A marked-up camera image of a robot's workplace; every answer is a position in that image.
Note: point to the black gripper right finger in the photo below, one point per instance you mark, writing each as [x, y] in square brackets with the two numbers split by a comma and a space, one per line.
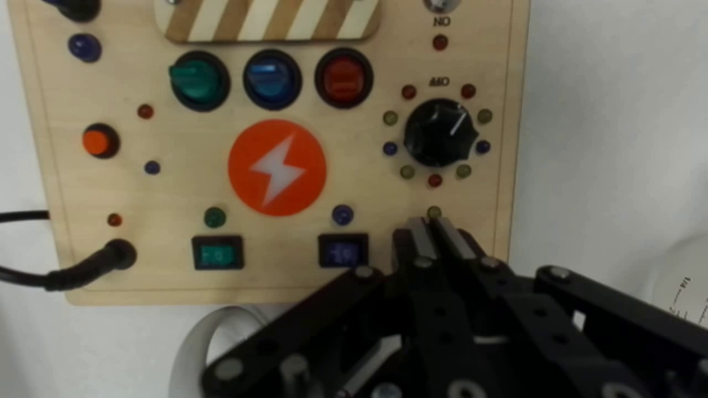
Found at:
[543, 352]

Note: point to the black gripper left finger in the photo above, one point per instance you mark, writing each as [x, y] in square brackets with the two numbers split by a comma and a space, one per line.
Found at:
[434, 313]

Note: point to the wooden switch busy board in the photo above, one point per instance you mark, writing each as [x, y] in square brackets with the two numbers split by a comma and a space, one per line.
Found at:
[255, 149]

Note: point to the clear plastic measuring cup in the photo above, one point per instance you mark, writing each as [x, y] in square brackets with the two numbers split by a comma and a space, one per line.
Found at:
[677, 280]

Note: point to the grey mug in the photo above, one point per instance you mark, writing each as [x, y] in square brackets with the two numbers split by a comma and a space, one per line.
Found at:
[206, 342]

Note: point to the white plastic tray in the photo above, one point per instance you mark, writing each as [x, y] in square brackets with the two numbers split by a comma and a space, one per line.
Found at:
[611, 174]

